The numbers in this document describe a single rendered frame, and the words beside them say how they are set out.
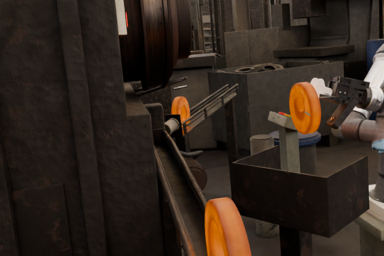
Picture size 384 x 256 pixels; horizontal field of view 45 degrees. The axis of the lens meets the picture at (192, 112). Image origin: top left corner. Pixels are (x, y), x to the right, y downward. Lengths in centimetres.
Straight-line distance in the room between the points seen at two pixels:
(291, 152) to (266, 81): 141
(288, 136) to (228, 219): 175
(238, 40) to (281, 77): 226
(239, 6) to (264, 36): 494
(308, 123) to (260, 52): 433
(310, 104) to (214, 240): 67
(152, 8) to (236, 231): 83
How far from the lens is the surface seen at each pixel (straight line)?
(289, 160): 245
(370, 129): 157
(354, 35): 538
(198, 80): 423
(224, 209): 71
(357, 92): 151
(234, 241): 68
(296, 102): 147
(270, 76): 379
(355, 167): 116
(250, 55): 587
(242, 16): 1053
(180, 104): 208
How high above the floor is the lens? 103
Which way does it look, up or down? 9 degrees down
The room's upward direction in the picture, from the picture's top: 5 degrees counter-clockwise
